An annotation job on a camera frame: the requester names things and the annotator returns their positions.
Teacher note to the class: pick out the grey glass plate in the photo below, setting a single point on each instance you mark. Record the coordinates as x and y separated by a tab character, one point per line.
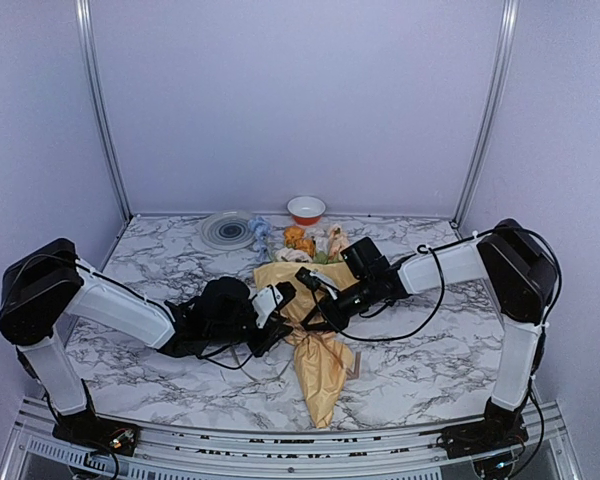
227	231

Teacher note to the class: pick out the right aluminium frame post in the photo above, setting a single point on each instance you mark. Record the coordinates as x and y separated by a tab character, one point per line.
495	91

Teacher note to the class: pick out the left aluminium frame post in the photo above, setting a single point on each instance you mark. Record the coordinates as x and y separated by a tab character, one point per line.
89	51

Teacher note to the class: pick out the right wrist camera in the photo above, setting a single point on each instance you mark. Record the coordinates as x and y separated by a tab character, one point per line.
315	280

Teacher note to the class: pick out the red and white bowl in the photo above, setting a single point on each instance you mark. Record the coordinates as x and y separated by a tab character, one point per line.
306	210

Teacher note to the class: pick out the orange fake flower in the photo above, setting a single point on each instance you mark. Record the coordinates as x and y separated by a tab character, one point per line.
295	238

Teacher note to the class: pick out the orange wrapping paper sheet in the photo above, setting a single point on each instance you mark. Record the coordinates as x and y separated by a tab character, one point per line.
321	361

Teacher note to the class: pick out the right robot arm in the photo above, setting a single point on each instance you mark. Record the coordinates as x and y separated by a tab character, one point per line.
516	263

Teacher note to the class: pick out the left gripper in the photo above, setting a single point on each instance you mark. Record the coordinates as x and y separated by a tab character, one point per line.
270	335

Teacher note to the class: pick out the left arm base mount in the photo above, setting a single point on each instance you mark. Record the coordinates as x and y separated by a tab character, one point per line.
88	429

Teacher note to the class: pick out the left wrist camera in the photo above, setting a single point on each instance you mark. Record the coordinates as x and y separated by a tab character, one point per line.
270	299

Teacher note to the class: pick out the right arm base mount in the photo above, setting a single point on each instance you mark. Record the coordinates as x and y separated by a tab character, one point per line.
499	428

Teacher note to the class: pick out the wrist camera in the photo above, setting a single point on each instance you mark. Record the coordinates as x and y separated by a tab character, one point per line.
315	280
270	299

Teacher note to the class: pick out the aluminium frame post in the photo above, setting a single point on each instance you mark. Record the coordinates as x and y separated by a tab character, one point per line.
495	91
89	51

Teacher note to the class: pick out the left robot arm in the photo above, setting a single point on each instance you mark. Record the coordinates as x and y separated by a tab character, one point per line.
54	282

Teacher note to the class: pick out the pink fake flower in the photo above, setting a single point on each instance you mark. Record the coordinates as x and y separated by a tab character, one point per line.
338	241
292	255

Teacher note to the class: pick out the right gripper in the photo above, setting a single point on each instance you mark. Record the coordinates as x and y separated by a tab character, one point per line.
335	316

